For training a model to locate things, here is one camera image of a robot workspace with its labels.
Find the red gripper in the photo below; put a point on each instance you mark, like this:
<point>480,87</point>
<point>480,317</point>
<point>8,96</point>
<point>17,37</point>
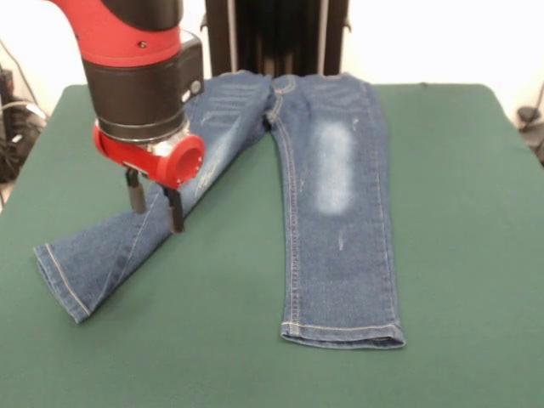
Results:
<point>170,163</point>

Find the blue denim jeans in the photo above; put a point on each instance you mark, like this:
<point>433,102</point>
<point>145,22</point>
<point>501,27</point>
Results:
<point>340,255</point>

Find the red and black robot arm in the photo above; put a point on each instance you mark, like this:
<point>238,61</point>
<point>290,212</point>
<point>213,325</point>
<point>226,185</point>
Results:
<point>127,64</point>

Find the dark green table cloth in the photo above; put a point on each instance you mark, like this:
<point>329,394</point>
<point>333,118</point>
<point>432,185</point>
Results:
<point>446,212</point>

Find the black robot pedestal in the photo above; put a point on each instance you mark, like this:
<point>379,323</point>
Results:
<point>276,38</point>

